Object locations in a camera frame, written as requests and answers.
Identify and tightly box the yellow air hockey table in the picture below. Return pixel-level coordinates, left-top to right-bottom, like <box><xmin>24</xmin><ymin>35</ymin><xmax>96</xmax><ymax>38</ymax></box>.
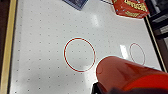
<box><xmin>0</xmin><ymin>0</ymin><xmax>168</xmax><ymax>94</ymax></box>

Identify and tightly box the red board game box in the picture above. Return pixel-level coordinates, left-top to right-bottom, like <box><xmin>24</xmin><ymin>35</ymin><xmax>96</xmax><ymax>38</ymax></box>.
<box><xmin>111</xmin><ymin>0</ymin><xmax>150</xmax><ymax>20</ymax></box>

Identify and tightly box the blue game box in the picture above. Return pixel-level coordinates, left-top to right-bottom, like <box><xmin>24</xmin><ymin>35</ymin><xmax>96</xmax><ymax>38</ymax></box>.
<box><xmin>62</xmin><ymin>0</ymin><xmax>91</xmax><ymax>11</ymax></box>

